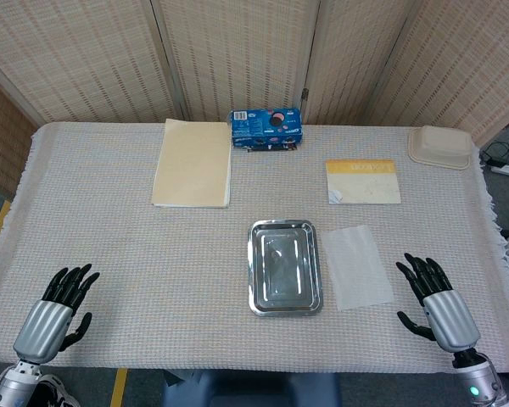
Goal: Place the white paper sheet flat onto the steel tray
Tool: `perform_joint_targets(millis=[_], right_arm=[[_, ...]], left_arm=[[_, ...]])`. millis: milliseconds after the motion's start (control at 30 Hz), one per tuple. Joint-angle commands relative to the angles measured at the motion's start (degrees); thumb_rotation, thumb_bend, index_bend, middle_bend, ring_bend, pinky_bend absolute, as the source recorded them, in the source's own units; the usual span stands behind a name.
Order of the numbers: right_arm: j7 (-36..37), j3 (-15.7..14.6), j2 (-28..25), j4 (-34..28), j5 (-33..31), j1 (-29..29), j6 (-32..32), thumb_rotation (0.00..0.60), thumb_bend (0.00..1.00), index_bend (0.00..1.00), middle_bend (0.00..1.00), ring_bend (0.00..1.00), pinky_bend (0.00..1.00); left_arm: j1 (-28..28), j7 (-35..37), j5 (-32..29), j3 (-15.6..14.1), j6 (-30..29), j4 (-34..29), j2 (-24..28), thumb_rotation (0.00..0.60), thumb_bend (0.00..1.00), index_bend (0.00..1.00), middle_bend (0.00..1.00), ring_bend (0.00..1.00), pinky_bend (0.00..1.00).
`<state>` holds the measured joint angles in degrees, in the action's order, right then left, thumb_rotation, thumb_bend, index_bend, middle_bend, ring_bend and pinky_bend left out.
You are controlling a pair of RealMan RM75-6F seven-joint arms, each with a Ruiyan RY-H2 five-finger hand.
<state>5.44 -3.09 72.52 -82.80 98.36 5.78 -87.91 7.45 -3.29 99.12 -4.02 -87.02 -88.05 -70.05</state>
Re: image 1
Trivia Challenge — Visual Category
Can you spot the black and white sneaker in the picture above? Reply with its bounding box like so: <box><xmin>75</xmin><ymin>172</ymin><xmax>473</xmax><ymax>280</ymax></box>
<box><xmin>36</xmin><ymin>372</ymin><xmax>82</xmax><ymax>407</ymax></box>

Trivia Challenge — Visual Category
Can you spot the white paper sheet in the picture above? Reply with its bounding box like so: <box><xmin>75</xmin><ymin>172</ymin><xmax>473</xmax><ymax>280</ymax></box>
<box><xmin>323</xmin><ymin>225</ymin><xmax>395</xmax><ymax>313</ymax></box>

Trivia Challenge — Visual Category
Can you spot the dark blue robot torso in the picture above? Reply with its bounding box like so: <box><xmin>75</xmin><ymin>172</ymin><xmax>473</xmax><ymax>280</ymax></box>
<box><xmin>160</xmin><ymin>369</ymin><xmax>343</xmax><ymax>407</ymax></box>

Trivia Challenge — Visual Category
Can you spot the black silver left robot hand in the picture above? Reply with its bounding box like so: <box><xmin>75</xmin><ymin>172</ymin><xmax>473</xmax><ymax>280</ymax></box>
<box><xmin>12</xmin><ymin>262</ymin><xmax>102</xmax><ymax>365</ymax></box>

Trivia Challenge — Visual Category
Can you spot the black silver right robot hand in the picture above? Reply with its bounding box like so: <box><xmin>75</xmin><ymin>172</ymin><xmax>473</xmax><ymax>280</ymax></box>
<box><xmin>395</xmin><ymin>253</ymin><xmax>481</xmax><ymax>354</ymax></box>

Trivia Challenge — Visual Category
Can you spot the white woven tablecloth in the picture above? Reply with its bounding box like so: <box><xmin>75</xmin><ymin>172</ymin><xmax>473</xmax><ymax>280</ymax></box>
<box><xmin>0</xmin><ymin>121</ymin><xmax>509</xmax><ymax>374</ymax></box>

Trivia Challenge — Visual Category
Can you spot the blue cookie box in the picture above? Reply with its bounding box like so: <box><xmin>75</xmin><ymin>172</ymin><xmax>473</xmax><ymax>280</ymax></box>
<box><xmin>230</xmin><ymin>107</ymin><xmax>303</xmax><ymax>148</ymax></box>

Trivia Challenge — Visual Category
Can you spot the woven folding screen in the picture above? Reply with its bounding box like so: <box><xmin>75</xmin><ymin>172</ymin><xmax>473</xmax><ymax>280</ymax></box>
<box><xmin>0</xmin><ymin>0</ymin><xmax>509</xmax><ymax>200</ymax></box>

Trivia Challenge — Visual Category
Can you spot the silver metal tray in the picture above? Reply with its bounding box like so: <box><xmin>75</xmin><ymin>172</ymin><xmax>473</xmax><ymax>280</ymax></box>
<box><xmin>247</xmin><ymin>219</ymin><xmax>324</xmax><ymax>318</ymax></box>

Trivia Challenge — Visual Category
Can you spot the beige plastic container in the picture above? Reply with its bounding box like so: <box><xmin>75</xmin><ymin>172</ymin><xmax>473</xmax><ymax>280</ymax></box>
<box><xmin>407</xmin><ymin>125</ymin><xmax>473</xmax><ymax>170</ymax></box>

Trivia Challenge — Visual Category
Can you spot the manila paper stack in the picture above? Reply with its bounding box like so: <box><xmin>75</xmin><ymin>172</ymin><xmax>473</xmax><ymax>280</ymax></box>
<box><xmin>151</xmin><ymin>118</ymin><xmax>232</xmax><ymax>209</ymax></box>

